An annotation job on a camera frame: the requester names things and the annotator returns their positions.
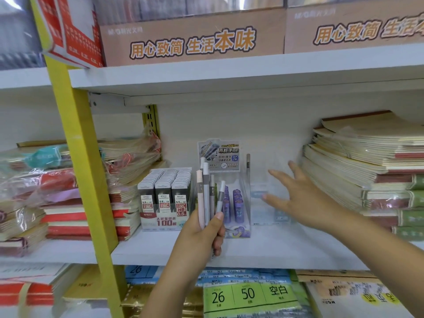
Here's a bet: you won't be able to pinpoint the pink paper sheet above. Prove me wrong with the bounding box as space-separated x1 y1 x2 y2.
43 188 82 204

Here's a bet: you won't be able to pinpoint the person's right hand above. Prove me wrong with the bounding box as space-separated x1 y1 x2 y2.
261 160 348 234

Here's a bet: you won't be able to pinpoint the wrapped red-band notebook pack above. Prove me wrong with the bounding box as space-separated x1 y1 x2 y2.
0 168 79 199

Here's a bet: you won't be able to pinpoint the rows of lead cases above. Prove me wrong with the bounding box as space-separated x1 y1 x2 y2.
137 167 193 212

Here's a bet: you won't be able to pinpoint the clear pen packs red label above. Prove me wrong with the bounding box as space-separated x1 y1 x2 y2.
0 0 45 70

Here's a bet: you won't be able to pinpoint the stack of blue paper packs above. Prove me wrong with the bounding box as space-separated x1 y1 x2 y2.
125 265 292 288

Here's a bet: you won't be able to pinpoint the orange pink sign board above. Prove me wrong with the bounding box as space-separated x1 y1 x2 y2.
284 4 424 55
99 8 287 67

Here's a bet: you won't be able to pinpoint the person's left hand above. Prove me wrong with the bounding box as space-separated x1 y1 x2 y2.
172 210 226 272

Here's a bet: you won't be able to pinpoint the beige notebook stack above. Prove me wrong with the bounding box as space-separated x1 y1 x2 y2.
300 110 424 242
295 269 424 318

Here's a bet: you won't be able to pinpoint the yellow slotted bracket rail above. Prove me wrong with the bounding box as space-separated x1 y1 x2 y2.
142 104 161 140

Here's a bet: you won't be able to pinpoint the person's left forearm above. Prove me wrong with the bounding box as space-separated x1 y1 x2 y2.
140 258 212 318

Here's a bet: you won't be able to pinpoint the rows of lead tubes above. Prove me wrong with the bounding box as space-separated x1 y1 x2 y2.
222 185 244 226

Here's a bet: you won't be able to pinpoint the wrapped teal-band notebook pack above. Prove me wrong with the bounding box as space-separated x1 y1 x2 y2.
0 144 72 171

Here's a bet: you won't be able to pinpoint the beige paper strap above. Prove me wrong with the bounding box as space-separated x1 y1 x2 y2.
16 283 32 318

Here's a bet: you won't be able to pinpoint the red white striped pack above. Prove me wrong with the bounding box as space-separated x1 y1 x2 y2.
33 0 106 69

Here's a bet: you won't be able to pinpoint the person's right forearm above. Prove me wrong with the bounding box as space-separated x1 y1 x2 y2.
333 210 424 318

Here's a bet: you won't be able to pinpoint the clear display of green purple tubes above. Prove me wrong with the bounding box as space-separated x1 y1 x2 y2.
190 139 252 239

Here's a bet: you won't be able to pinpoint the row of shiny wrapped packs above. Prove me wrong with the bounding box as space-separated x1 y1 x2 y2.
94 0 424 25

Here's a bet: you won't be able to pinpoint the yellow shelf post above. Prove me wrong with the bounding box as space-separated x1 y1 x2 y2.
29 0 128 318

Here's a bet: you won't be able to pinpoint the crumpled plastic-wrapped notebook pack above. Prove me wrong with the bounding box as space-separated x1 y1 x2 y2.
99 127 163 186

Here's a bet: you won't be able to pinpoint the stack of gold paper packs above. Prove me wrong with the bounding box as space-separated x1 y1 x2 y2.
121 284 204 318

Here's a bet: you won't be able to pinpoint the red white receipt book bundle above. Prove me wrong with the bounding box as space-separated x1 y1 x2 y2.
0 263 83 307

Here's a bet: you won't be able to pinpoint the clear box with blue label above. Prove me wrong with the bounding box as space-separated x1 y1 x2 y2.
250 182 294 226

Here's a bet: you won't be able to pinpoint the yellow notebook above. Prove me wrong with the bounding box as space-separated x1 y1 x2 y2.
63 265 103 303

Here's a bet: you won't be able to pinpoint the red-spine notebook stack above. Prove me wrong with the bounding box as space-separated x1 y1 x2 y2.
39 185 141 242

